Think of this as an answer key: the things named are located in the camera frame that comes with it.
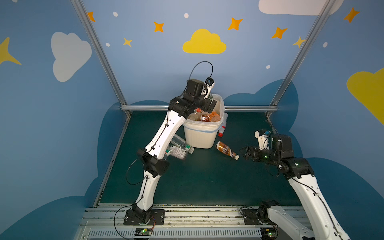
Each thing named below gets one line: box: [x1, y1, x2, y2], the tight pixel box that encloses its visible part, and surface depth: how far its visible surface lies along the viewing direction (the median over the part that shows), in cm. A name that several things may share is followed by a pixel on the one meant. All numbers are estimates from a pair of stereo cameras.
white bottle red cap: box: [218, 112, 228, 138], surface depth 110 cm
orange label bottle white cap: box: [208, 110, 221, 122], surface depth 82 cm
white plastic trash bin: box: [182, 94, 225, 149], surface depth 86 cm
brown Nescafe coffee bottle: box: [215, 141, 240, 161], surface depth 98 cm
